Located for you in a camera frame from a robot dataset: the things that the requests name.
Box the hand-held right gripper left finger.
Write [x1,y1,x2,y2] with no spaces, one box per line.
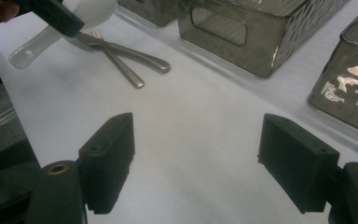
[77,112,136,215]

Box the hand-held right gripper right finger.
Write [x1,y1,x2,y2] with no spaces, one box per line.
[256,113,340,215]

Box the white spoon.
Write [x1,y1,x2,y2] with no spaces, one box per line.
[8,0,118,70]

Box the metal fork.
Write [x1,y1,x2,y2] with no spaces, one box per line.
[83,27,145,90]

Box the metal knife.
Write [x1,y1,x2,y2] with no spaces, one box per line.
[74,31,172,75]

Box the smoky clear plastic bin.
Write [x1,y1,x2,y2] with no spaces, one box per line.
[117,0,181,27]
[176,0,349,78]
[307,0,358,138]

